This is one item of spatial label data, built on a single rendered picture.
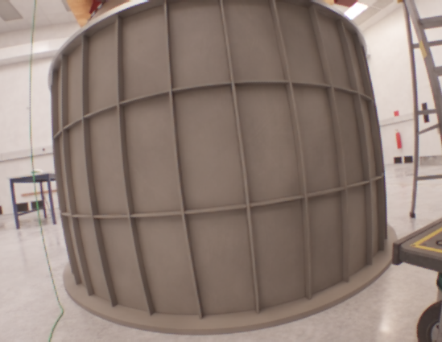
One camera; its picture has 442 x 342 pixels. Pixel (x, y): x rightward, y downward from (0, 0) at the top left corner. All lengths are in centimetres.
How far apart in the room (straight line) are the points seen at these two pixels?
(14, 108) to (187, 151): 735
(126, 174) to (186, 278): 40
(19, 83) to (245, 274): 778
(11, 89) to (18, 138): 139
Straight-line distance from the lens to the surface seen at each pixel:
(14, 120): 787
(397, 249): 59
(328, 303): 94
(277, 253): 86
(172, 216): 82
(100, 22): 110
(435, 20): 170
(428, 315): 69
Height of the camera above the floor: 51
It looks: 2 degrees down
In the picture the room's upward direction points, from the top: 7 degrees counter-clockwise
